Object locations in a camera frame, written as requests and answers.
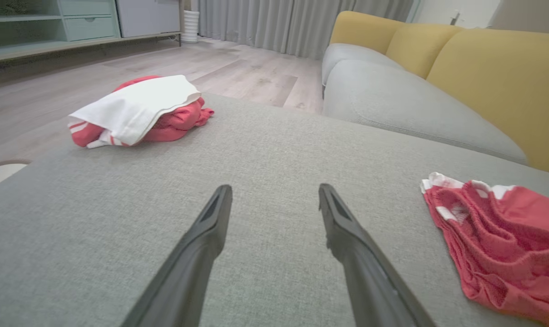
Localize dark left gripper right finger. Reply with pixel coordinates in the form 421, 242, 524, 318
318, 183, 438, 327

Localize red shorts with white trim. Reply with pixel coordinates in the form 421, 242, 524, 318
420, 172, 549, 327

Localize white ribbed vase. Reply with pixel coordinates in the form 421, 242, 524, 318
182, 10, 200, 44

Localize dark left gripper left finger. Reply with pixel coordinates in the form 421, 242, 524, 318
120, 184, 233, 327

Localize grey pleated curtain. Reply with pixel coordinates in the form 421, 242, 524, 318
197, 0, 415, 59

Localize large yellow sofa back cushion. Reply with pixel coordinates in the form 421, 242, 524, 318
426, 28, 549, 178

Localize white cabinet door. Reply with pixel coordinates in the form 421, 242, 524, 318
115, 0, 182, 38

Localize grey yellow sofa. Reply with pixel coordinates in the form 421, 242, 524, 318
0, 93, 549, 327

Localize pale green shelf cabinet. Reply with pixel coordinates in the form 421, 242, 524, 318
0, 0, 120, 51

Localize grey sofa seat cushion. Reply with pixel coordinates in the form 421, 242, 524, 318
323, 59, 529, 165
322, 43, 404, 87

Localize red and white printed jersey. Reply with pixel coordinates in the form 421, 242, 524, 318
68, 75, 214, 149

